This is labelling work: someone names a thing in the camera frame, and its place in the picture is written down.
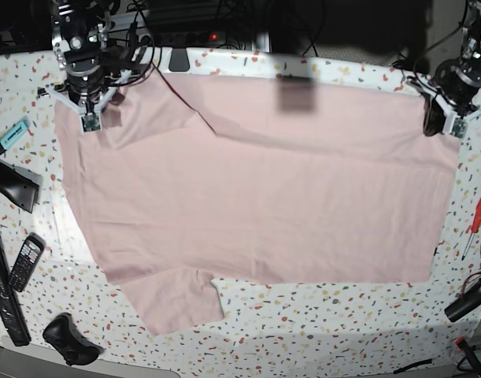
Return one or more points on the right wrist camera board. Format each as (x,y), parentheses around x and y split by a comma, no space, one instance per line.
(91,122)

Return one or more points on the red handled screwdriver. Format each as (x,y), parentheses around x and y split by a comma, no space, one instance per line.
(474,229)

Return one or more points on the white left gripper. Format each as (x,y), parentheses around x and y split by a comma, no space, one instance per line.
(441,109)

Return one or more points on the black power strip red switch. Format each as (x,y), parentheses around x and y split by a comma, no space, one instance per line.
(190,38)

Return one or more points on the pink T-shirt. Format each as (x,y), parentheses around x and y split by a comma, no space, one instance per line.
(195,178)

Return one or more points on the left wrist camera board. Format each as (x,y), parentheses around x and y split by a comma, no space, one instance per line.
(459,128)

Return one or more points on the light blue highlighter marker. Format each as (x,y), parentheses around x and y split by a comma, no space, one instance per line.
(12,135)

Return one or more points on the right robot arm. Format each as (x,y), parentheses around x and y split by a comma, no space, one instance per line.
(94,67)

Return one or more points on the black cylindrical tool right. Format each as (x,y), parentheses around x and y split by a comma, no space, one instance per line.
(466,303)

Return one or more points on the black game controller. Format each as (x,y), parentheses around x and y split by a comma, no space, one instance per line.
(65,338)

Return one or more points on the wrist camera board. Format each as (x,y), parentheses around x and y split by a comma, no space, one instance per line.
(91,122)
(459,128)

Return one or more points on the long black bar in wrap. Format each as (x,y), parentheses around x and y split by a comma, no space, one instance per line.
(10,312)

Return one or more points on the black cordless phone handset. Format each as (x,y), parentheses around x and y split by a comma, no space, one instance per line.
(26,262)

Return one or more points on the red black clamp bottom right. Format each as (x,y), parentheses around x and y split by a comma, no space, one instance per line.
(469,356)

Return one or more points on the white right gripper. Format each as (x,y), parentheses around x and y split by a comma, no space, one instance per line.
(88,94)

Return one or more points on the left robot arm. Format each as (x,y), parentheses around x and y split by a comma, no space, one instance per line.
(449,93)

